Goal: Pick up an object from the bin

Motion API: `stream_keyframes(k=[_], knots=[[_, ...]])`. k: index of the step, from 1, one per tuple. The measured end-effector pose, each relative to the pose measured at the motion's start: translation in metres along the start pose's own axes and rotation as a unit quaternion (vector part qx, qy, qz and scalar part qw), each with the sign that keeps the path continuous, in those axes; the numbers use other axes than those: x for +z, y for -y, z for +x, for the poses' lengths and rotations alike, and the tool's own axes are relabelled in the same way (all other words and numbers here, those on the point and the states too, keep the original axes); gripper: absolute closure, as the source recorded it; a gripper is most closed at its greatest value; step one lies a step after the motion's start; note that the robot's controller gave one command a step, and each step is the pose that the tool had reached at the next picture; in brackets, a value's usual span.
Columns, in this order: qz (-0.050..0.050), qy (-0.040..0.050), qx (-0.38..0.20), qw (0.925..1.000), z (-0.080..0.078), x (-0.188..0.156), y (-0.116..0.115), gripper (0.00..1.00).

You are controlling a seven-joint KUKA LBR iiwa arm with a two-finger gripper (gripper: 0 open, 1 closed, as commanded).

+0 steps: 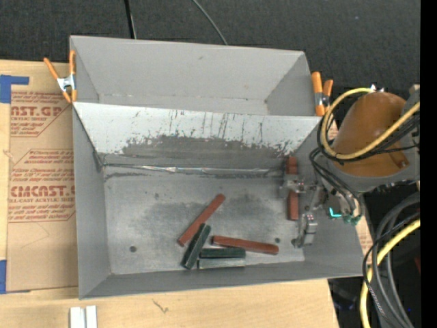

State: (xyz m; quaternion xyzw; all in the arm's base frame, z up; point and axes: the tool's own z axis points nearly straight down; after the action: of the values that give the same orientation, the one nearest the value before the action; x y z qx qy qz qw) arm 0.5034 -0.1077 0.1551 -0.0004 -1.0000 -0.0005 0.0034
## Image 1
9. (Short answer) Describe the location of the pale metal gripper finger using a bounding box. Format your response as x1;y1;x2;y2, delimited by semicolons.
291;213;319;249
279;178;309;198

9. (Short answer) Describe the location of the red-brown flat block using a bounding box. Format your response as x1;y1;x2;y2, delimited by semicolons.
285;156;300;222
210;234;280;256
177;193;227;247

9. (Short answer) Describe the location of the dark green flat block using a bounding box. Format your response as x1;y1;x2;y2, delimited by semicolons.
199;247;247;260
196;258;247;271
180;222;212;271

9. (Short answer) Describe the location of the grey metal bin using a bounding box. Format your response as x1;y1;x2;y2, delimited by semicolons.
69;35;365;300

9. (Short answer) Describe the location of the brown cardboard board, red print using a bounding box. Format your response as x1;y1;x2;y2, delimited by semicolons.
0;59;80;294

